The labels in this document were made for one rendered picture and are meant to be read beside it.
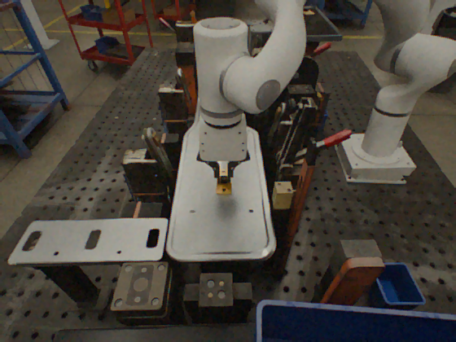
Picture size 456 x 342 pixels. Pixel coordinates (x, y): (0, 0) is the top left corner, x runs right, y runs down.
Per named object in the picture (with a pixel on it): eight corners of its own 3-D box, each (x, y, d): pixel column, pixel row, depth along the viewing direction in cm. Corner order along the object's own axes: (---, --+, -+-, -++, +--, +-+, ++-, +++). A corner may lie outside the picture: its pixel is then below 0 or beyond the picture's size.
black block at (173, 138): (166, 194, 103) (150, 130, 83) (195, 193, 104) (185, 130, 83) (163, 210, 98) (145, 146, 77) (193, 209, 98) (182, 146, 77)
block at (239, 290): (198, 333, 69) (184, 282, 48) (245, 332, 70) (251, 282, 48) (197, 347, 67) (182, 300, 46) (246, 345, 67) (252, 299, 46)
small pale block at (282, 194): (260, 263, 83) (274, 181, 57) (272, 263, 83) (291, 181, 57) (261, 274, 80) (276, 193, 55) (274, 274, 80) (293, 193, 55)
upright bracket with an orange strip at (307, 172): (274, 271, 81) (309, 136, 46) (279, 270, 81) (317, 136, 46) (276, 280, 79) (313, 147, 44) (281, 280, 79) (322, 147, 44)
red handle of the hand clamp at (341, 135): (278, 155, 63) (346, 122, 57) (282, 160, 64) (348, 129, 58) (280, 167, 60) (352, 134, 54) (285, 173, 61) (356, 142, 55)
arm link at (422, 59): (386, 97, 102) (410, 26, 86) (439, 115, 91) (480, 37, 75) (366, 108, 98) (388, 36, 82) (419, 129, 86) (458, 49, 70)
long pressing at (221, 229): (201, 30, 149) (200, 27, 148) (242, 30, 150) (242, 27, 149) (162, 263, 52) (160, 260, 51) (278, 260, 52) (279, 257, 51)
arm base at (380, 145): (396, 137, 114) (413, 95, 102) (410, 166, 101) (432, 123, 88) (348, 136, 117) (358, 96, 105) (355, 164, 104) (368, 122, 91)
